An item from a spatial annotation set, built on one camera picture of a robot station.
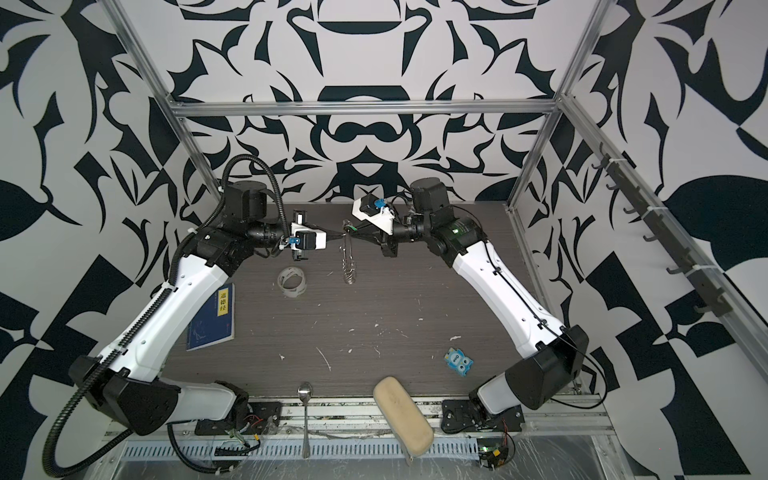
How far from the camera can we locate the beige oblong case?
0.70 meters

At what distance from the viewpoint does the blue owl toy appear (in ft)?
2.71

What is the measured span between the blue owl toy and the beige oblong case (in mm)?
146

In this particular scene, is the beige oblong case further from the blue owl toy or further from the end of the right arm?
the end of the right arm

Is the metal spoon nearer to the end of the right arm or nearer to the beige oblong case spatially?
the beige oblong case
